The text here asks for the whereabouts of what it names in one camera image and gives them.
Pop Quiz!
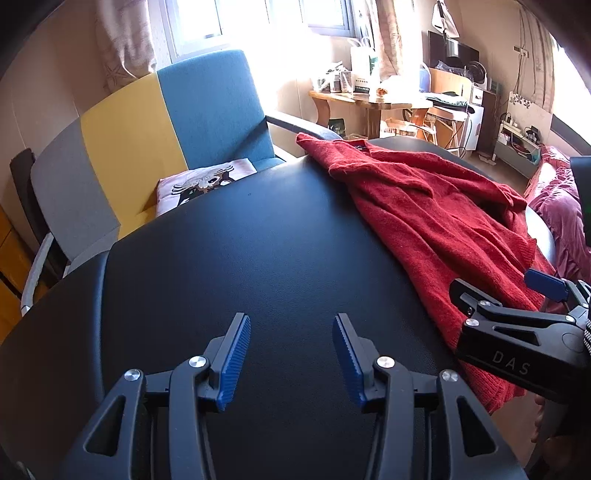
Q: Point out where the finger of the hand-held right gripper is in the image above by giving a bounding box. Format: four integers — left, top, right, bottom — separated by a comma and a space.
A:
524, 268, 591, 319
449, 278, 580, 329

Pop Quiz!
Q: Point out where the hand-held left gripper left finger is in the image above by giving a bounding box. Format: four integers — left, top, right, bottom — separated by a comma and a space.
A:
58, 313, 252, 480

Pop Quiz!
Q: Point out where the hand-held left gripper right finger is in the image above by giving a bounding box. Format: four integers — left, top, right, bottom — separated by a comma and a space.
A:
331, 313, 529, 480

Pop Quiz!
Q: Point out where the red knitted sweater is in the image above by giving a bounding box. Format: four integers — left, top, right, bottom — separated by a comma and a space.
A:
295, 132, 566, 415

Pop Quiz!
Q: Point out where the person's right hand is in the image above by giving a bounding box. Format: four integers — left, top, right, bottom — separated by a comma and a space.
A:
526, 394, 570, 480

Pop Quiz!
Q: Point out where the pink bed blanket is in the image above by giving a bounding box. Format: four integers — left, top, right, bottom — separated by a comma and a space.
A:
524, 145, 591, 282

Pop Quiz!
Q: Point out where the white storage rack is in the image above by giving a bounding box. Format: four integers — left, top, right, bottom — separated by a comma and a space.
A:
492, 113, 543, 178

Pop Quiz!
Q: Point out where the beige flower-print board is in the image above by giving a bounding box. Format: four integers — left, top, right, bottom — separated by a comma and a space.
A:
507, 91, 555, 136

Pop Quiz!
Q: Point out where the white small cabinet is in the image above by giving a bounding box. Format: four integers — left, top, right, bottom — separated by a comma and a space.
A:
464, 88, 485, 151

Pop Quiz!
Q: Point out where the pink printed cushion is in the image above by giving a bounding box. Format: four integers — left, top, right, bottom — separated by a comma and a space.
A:
156, 158, 258, 217

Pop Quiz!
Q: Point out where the dark cloth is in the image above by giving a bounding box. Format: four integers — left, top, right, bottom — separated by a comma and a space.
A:
426, 92, 470, 112

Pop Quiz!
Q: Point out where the wooden desk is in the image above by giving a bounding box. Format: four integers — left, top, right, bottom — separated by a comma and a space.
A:
308, 90, 435, 139

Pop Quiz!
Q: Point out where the black table fan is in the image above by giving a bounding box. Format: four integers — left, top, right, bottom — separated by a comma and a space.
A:
463, 60, 488, 88

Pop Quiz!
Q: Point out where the wooden wardrobe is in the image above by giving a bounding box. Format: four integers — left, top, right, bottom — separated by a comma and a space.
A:
0, 203, 47, 347

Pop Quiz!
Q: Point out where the black monitor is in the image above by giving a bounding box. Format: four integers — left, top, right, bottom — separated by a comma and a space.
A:
428, 30, 478, 75

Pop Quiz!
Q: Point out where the white paper bag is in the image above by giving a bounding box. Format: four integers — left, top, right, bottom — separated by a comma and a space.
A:
349, 37, 380, 95

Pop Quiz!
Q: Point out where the grey yellow blue armchair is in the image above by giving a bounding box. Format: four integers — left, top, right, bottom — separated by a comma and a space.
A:
21, 49, 345, 319

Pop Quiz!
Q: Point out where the beige patterned curtain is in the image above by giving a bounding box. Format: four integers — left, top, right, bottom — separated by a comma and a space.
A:
95, 0, 158, 93
376, 0, 404, 79

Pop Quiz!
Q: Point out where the window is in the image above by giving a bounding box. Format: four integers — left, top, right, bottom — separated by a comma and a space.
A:
159, 0, 232, 61
300, 0, 361, 33

